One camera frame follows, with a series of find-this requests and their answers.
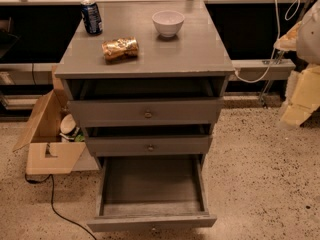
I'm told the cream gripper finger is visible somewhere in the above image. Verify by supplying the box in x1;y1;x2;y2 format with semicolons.
279;64;320;128
274;22;301;51

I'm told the crushed orange can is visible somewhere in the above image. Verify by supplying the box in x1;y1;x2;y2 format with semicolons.
102;37;139;61

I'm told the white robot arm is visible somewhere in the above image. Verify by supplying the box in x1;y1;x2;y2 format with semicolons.
274;0;320;129

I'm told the grey drawer cabinet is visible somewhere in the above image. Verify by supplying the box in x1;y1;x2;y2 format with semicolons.
54;0;236;167

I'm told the grey top drawer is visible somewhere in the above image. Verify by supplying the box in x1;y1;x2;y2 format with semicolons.
69;77;222;127

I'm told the grey drawer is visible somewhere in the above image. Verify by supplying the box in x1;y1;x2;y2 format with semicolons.
86;124;212;156
69;77;222;127
88;155;216;232

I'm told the grey middle drawer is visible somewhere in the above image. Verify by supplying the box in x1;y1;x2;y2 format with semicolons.
86;124;212;156

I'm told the grey bottom drawer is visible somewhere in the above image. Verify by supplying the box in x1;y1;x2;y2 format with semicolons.
88;155;216;232

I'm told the blue soda can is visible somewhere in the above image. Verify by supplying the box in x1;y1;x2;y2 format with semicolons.
81;0;103;35

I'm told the metal stand pole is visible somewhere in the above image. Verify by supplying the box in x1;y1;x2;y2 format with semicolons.
259;0;320;108

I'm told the white ceramic bowl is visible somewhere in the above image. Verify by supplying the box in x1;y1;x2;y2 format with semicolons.
152;10;185;37

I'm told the white cup in box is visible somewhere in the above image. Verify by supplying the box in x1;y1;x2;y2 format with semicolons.
60;114;76;134

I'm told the open cardboard box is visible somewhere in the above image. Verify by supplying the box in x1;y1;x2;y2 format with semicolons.
13;66;85;175

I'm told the white hanging cable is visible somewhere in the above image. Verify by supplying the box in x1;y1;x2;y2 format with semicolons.
233;0;302;84

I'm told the black floor cable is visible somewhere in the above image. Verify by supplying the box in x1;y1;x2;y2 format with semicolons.
24;173;98;240

